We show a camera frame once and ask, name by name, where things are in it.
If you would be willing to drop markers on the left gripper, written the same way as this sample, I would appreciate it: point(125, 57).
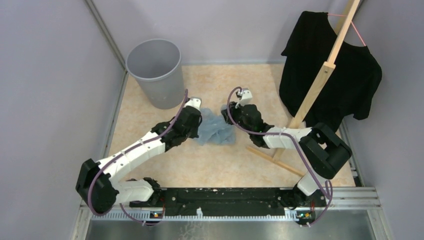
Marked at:
point(194, 133)

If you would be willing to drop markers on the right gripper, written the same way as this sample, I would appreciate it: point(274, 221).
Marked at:
point(233, 110)

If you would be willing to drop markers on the light blue plastic trash bag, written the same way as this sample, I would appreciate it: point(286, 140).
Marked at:
point(214, 130)

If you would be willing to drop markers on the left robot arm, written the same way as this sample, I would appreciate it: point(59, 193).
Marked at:
point(99, 182)

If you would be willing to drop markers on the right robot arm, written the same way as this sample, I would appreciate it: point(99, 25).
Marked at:
point(322, 151)

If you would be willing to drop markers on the grey plastic trash bin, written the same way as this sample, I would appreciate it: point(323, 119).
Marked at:
point(156, 65)

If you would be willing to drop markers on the wooden clothes stand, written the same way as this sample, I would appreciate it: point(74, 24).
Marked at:
point(326, 70)

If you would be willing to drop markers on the black t-shirt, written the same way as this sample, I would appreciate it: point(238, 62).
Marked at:
point(351, 86)

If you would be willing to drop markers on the pink clothes hanger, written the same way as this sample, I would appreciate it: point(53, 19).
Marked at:
point(353, 26)

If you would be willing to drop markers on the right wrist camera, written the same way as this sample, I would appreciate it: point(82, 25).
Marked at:
point(244, 96)

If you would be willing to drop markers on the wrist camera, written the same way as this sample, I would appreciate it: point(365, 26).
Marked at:
point(194, 102)
point(244, 96)

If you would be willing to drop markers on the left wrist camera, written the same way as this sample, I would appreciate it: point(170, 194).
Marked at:
point(194, 102)

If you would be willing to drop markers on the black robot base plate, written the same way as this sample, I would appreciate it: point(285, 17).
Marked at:
point(230, 202)

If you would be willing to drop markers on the grey slotted cable duct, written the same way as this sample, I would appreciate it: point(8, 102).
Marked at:
point(148, 215)

